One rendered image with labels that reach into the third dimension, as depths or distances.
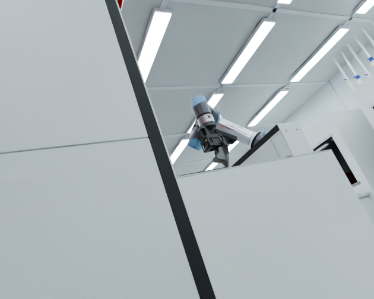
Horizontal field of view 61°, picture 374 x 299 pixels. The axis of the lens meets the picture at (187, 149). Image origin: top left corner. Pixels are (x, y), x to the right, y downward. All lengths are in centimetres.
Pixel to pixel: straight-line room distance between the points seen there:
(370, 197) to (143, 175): 400
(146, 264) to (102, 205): 9
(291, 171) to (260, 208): 17
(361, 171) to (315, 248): 353
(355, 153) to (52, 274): 420
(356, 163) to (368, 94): 83
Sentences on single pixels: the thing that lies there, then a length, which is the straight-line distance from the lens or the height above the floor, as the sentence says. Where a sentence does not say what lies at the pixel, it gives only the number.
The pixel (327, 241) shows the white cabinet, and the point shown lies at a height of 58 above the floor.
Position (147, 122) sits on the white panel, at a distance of 52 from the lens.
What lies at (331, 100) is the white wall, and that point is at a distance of 562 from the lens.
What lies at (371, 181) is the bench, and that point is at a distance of 437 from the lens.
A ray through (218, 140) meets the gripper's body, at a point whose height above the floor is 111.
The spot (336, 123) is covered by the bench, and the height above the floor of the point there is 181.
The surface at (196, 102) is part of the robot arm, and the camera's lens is 147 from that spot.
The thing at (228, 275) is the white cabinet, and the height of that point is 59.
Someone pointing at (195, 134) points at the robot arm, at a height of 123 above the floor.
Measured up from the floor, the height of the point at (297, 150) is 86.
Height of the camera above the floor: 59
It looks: 22 degrees up
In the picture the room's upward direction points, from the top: 20 degrees counter-clockwise
